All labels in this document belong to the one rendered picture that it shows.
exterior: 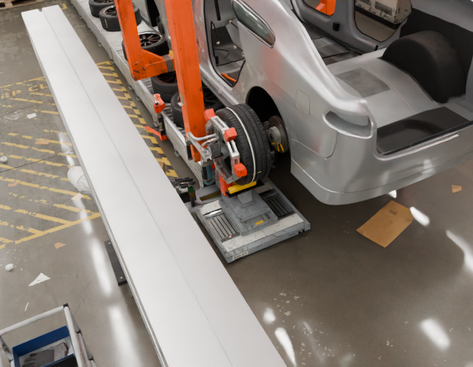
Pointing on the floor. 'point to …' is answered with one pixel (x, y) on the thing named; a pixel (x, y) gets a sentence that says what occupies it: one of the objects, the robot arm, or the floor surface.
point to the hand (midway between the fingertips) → (190, 181)
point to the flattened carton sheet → (387, 223)
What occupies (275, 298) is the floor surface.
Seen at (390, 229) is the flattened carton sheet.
